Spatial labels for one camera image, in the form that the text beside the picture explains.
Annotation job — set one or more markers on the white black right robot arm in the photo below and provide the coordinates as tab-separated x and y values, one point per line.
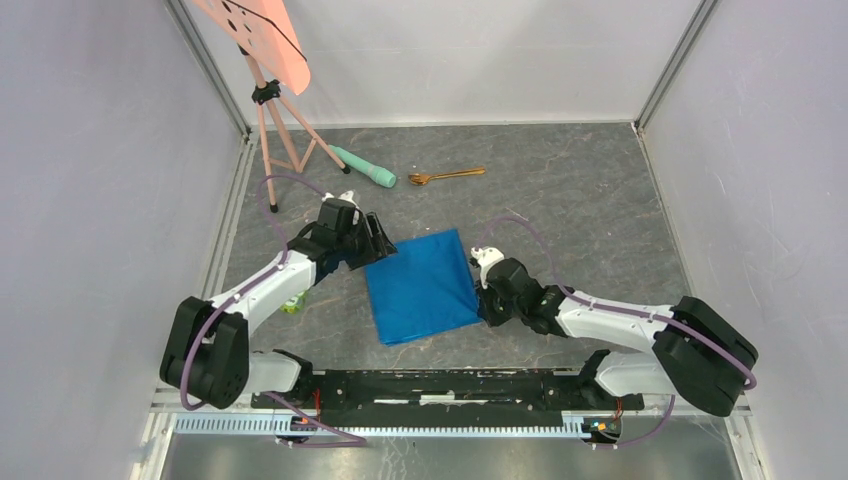
687	349

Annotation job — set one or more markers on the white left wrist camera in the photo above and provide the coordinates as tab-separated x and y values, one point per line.
344	197

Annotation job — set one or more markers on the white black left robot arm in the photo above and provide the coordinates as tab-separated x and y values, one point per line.
208	356

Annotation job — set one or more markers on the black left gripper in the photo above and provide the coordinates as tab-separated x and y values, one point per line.
371	253

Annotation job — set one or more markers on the pink music stand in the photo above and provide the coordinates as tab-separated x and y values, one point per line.
268	43

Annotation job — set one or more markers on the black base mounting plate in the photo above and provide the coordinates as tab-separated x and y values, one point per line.
454	398

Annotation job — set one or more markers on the white cable duct strip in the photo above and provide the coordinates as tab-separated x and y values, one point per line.
288	425

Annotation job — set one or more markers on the gold spoon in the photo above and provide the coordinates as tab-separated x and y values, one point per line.
422	179

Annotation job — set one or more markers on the green owl toy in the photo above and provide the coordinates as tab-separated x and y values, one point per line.
294	304

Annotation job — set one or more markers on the mint green flashlight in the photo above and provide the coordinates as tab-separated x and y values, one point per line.
379	175

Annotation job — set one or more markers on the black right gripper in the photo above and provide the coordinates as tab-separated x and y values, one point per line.
492	318

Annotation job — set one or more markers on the blue cloth napkin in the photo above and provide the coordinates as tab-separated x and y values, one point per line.
424	289

